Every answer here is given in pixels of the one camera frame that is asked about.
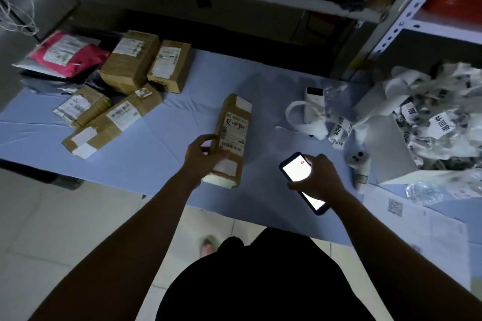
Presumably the person's left hand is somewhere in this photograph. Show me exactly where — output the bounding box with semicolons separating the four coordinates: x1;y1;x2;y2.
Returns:
183;133;230;187

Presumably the person's right hand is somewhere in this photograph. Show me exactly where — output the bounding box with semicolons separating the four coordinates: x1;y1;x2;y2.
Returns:
287;154;349;205

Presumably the black smartphone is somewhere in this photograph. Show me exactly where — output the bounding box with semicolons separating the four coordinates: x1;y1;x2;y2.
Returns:
279;152;331;216

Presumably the tall labelled cardboard parcel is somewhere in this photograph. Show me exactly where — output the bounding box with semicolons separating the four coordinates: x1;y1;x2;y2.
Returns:
202;94;252;189

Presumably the person's left forearm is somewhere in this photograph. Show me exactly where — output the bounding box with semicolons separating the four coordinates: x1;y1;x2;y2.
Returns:
28;174;202;321

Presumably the person's right forearm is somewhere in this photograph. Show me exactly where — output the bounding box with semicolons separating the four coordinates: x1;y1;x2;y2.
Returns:
329;189;482;321

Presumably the light blue table cloth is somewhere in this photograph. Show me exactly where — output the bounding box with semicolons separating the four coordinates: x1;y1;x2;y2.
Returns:
0;48;482;292

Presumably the white label paper strip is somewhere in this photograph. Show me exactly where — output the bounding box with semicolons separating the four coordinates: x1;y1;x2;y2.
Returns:
276;100;355;150

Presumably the white handheld controller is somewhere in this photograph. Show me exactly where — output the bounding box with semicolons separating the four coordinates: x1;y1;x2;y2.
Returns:
345;149;372;194

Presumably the person's light shoe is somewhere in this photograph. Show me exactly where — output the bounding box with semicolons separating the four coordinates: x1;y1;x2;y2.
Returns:
199;235;220;258

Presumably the white open cardboard box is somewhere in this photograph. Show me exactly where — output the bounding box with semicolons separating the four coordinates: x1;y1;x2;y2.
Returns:
363;115;482;186

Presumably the person's black clothing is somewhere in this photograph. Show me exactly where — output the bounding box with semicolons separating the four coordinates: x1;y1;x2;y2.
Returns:
155;227;378;321

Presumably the medium labelled cardboard parcel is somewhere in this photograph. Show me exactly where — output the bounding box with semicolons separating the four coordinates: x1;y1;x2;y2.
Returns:
147;39;192;94

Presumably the long flat cardboard parcel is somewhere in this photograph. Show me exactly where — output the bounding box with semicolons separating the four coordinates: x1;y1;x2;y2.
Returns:
62;83;163;160

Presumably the white printed paper sheet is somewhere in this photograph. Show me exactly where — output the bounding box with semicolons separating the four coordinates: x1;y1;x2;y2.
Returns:
362;183;471;291

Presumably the large taped cardboard parcel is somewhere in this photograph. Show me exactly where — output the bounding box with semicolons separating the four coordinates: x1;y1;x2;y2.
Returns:
98;30;160;96

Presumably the clear plastic bag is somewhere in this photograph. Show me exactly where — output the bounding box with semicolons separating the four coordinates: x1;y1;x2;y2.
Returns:
404;170;482;205

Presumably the dark plastic mailer bag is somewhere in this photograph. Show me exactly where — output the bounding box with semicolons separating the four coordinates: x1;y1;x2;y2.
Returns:
21;29;125;96

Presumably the small flat cardboard parcel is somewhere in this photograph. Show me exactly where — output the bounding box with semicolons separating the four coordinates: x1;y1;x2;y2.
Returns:
53;85;112;129

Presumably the pile of label backing paper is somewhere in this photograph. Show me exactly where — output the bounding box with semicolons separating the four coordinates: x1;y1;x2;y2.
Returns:
353;62;482;171

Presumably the pink plastic mailer parcel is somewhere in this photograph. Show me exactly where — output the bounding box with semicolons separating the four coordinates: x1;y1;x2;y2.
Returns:
29;31;110;79

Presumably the white perforated shelf rack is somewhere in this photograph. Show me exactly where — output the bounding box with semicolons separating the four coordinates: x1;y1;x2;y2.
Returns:
366;0;482;62

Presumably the grey plastic mailer bag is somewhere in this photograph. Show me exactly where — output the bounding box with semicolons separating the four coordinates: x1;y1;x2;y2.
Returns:
12;34;102;79

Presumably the white string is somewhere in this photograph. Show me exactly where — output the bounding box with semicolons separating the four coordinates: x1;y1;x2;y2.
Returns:
0;0;40;36

